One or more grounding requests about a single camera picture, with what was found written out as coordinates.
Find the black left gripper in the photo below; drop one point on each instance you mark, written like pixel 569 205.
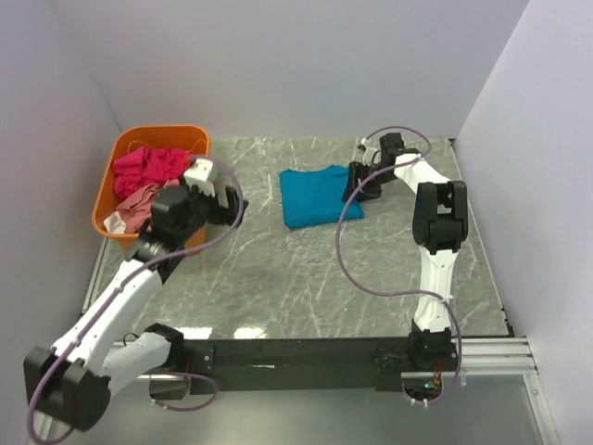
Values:
pixel 222 216

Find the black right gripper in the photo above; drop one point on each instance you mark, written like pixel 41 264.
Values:
pixel 357 171

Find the blue t shirt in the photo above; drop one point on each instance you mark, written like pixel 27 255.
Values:
pixel 312 198

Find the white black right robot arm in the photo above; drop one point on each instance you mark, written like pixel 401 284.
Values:
pixel 439 228

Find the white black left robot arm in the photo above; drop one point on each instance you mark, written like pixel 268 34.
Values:
pixel 74 380

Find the orange plastic laundry basket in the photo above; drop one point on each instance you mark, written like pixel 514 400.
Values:
pixel 192 138

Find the dusty pink t shirt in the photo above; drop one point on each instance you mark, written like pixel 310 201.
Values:
pixel 133 211

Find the magenta t shirt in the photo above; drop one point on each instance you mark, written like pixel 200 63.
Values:
pixel 145 166

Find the white cloth in basket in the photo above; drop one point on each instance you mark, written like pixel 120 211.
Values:
pixel 113 223

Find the black base crossbeam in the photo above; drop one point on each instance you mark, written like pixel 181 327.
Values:
pixel 312 363

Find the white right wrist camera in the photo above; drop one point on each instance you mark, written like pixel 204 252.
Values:
pixel 371 156

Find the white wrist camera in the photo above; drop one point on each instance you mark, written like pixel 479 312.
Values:
pixel 371 156
pixel 202 174

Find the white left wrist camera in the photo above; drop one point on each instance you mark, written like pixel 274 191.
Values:
pixel 202 174

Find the aluminium frame rail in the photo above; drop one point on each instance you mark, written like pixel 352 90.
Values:
pixel 478 356

